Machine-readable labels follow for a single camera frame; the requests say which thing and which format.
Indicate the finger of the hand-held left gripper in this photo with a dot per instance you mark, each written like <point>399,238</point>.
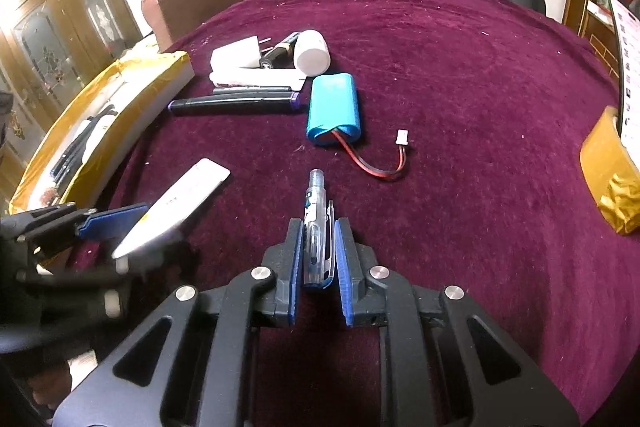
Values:
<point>112,219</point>
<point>150,264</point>

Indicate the clear ballpoint pen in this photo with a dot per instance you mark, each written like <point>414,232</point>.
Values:
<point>315,232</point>

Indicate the blue battery pack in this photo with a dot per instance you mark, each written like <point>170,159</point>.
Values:
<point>332,107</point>

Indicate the grey pen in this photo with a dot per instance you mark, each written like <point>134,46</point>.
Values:
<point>250,90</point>

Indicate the maroon velvet tablecloth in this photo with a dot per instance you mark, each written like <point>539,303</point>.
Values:
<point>475,82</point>

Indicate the black marker with purple caps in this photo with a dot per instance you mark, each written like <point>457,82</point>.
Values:
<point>235,103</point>

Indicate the yellow tape roll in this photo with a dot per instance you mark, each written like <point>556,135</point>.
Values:
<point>605,157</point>

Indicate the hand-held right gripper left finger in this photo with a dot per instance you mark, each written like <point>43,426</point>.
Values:
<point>296,262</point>

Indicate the brown armchair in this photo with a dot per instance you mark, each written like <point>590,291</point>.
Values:
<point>200,7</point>

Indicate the white charger adapter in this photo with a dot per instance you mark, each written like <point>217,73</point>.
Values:
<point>235,52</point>

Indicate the white tray with yellow tape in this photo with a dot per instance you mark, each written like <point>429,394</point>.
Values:
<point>145,99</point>

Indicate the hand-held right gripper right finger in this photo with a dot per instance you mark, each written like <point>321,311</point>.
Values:
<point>345,267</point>

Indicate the wooden glass-door cabinet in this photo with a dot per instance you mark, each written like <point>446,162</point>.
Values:
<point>45,22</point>

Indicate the white round jar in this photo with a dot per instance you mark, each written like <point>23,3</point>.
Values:
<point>312,52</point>

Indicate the white paper packet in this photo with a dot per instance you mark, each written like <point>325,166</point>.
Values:
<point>250,78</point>

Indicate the printed paper sheet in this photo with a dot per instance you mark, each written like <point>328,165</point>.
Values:
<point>631,57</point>

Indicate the white card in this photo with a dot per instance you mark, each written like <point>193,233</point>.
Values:
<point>175,202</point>

